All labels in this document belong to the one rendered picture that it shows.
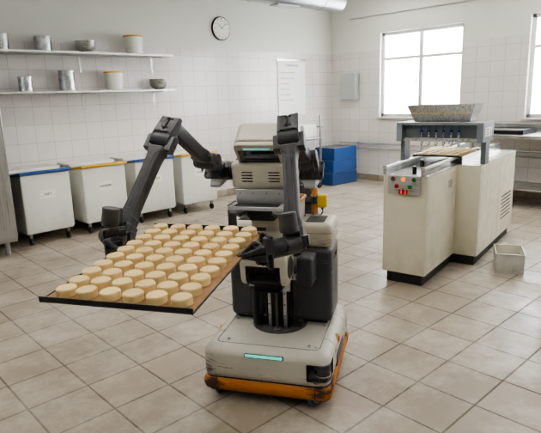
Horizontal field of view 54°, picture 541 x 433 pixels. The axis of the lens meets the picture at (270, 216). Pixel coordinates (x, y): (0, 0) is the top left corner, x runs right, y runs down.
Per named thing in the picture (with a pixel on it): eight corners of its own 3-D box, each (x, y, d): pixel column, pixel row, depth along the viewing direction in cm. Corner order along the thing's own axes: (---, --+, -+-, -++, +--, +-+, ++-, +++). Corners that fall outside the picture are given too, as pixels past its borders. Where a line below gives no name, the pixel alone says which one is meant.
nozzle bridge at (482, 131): (409, 157, 488) (410, 120, 481) (492, 161, 447) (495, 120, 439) (395, 161, 462) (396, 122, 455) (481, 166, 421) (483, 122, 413)
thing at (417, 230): (414, 257, 471) (416, 155, 451) (452, 263, 451) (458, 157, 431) (381, 280, 416) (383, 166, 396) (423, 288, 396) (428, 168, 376)
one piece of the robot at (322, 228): (246, 316, 311) (240, 176, 292) (339, 324, 297) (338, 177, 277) (227, 343, 280) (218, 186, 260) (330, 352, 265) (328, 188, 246)
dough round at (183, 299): (190, 308, 119) (189, 301, 118) (168, 308, 120) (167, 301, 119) (196, 299, 124) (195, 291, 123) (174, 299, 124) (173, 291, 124)
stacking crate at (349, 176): (338, 179, 915) (338, 167, 910) (356, 181, 885) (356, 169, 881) (314, 183, 877) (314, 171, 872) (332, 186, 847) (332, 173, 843)
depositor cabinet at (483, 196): (440, 224, 582) (442, 148, 563) (510, 232, 541) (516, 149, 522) (393, 253, 481) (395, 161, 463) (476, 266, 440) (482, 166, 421)
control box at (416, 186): (389, 192, 398) (389, 173, 394) (420, 195, 384) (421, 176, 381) (387, 193, 395) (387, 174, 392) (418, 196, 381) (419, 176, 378)
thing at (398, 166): (462, 148, 552) (462, 142, 550) (465, 148, 550) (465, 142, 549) (382, 174, 394) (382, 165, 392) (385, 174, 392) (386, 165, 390)
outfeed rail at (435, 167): (491, 149, 535) (492, 142, 534) (495, 149, 534) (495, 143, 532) (420, 176, 377) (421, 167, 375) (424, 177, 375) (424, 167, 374)
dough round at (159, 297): (166, 306, 121) (165, 298, 120) (143, 307, 121) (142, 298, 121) (170, 296, 126) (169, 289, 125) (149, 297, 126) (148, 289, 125)
